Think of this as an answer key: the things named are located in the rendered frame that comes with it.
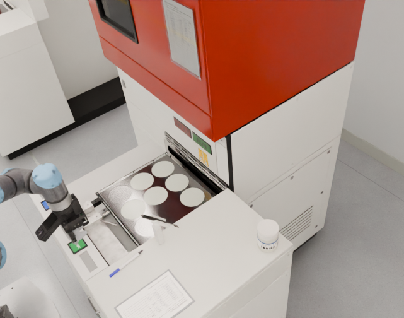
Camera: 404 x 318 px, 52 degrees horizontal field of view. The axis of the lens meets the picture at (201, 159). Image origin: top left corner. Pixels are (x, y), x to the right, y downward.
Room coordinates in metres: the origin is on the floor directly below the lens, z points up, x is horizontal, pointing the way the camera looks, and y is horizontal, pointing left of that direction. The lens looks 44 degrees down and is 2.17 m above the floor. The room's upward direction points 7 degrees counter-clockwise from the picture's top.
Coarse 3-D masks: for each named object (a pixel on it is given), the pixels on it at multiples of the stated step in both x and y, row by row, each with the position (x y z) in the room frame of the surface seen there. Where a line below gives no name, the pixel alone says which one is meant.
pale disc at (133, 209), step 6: (126, 204) 1.11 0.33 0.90; (132, 204) 1.11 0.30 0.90; (138, 204) 1.10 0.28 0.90; (144, 204) 1.10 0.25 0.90; (126, 210) 1.08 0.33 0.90; (132, 210) 1.08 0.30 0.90; (138, 210) 1.07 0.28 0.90; (144, 210) 1.07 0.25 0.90; (126, 216) 1.05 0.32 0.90; (132, 216) 1.04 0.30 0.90; (138, 216) 1.04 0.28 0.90
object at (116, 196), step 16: (160, 160) 1.34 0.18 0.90; (112, 192) 1.19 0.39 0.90; (128, 192) 1.17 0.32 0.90; (144, 192) 1.16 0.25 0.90; (176, 192) 1.14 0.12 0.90; (208, 192) 1.12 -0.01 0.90; (112, 208) 1.10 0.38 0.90; (160, 208) 1.07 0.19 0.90; (176, 208) 1.06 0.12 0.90; (192, 208) 1.05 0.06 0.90; (128, 224) 1.01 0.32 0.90; (144, 224) 1.00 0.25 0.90; (144, 240) 0.92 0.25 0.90
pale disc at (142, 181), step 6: (138, 174) 1.27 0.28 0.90; (144, 174) 1.27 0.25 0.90; (150, 174) 1.26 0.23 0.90; (132, 180) 1.24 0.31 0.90; (138, 180) 1.24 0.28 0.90; (144, 180) 1.23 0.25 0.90; (150, 180) 1.23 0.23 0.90; (132, 186) 1.21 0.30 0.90; (138, 186) 1.20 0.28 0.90; (144, 186) 1.20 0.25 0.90
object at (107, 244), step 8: (104, 224) 1.04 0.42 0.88; (88, 232) 1.01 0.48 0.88; (96, 232) 1.00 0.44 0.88; (104, 232) 1.00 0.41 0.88; (96, 240) 0.96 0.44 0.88; (104, 240) 0.96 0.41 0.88; (112, 240) 0.96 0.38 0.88; (96, 248) 0.94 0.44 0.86; (104, 248) 0.93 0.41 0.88; (112, 248) 0.92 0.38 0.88; (120, 248) 0.92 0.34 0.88; (104, 256) 0.89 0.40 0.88; (112, 256) 0.88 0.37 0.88; (120, 256) 0.88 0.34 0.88
